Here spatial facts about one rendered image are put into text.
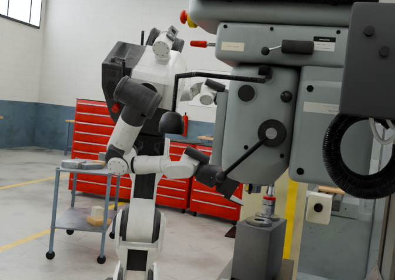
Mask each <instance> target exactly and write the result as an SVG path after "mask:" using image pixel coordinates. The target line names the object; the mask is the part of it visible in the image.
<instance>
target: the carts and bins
mask: <svg viewBox="0 0 395 280"><path fill-rule="evenodd" d="M105 154H106V152H99V155H98V160H91V159H79V158H77V157H76V158H75V159H67V160H64V161H62V164H61V166H60V167H56V169H55V171H56V175H55V187H54V195H53V208H52V220H51V226H50V229H51V233H50V240H49V251H48V252H47V253H46V258H47V259H49V260H50V259H53V258H54V257H55V252H54V251H53V242H54V234H55V229H66V233H67V234H68V235H72V234H73V233H74V231H87V232H100V233H102V241H101V252H100V255H99V256H98V258H97V262H98V263H99V264H104V263H105V261H106V257H105V256H104V249H105V238H106V232H107V230H108V228H109V227H110V225H111V223H112V221H113V225H112V232H110V234H109V237H110V238H111V239H115V226H116V214H117V212H118V210H117V208H118V196H119V185H120V176H117V183H116V195H115V206H114V210H111V209H108V207H109V196H110V189H111V177H112V175H113V173H111V171H110V170H109V169H108V165H107V163H106V161H105ZM60 171H61V172H73V173H74V175H73V188H72V200H71V207H70V208H69V209H68V210H66V211H65V212H64V213H63V214H62V215H61V216H60V217H59V218H58V219H57V220H56V209H57V202H58V189H59V177H60ZM77 173H80V174H91V175H103V176H108V180H107V187H106V198H105V209H103V208H102V207H100V206H92V207H91V208H87V207H79V206H74V205H75V193H76V180H77Z"/></svg>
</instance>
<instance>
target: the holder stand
mask: <svg viewBox="0 0 395 280"><path fill-rule="evenodd" d="M261 213H262V212H256V213H255V214H254V215H252V216H249V217H247V218H246V219H244V220H243V221H241V222H239V223H237V226H236V236H235V246H234V252H233V262H232V272H231V277H233V278H237V279H241V280H270V279H271V278H272V277H273V276H274V275H275V274H276V273H277V272H278V270H279V269H280V268H281V267H282V259H283V249H284V239H285V234H286V224H287V219H285V218H280V216H279V215H277V214H274V216H264V215H262V214H261Z"/></svg>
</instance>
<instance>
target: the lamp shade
mask: <svg viewBox="0 0 395 280"><path fill-rule="evenodd" d="M184 130H185V123H184V119H183V116H182V115H181V114H180V113H178V112H176V111H170V112H166V113H165V114H163V115H162V117H161V119H160V122H159V132H161V133H166V134H177V135H184Z"/></svg>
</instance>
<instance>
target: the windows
mask: <svg viewBox="0 0 395 280"><path fill-rule="evenodd" d="M41 9H42V0H0V17H3V18H6V19H10V20H12V21H15V22H19V23H21V24H25V25H28V26H31V27H34V28H37V29H40V23H41Z"/></svg>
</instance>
